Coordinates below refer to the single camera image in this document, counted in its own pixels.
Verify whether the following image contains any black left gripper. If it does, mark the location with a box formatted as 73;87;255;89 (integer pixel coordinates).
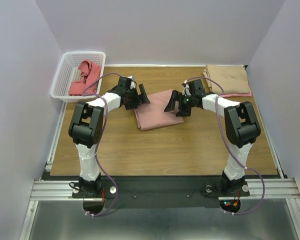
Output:
125;84;150;111

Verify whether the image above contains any pink printed t shirt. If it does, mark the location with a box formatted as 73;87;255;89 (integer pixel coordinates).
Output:
134;89;185;131

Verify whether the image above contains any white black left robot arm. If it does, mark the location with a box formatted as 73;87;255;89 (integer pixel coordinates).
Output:
68;76;150;198

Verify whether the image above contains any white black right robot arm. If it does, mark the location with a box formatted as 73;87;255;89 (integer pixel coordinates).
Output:
164;90;261;195

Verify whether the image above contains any folded beige t shirt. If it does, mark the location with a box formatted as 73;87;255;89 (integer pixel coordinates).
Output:
202;64;250;95

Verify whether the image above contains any crumpled red t shirt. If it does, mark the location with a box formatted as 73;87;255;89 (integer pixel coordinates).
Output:
68;59;102;96

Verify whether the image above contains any folded pink t shirt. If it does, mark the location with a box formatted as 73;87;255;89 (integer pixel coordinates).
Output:
220;85;252;98

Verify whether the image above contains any white plastic basket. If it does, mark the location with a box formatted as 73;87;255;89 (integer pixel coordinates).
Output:
50;51;106;103

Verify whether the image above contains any silver round knob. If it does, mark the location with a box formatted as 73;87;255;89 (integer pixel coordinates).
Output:
204;184;213;195

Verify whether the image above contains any white round knob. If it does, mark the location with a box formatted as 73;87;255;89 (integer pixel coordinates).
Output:
109;186;117;194

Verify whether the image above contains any circuit board with leds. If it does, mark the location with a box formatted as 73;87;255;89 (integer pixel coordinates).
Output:
219;199;241;213

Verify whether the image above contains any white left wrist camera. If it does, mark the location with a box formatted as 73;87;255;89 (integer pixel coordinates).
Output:
127;75;137;90

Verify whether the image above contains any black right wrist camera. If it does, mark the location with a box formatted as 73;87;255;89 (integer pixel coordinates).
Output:
182;79;206;97

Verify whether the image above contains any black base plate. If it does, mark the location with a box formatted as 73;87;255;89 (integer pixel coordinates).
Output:
69;175;250;216

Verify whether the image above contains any aluminium frame rail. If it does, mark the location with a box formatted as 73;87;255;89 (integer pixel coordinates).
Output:
20;108;300;240

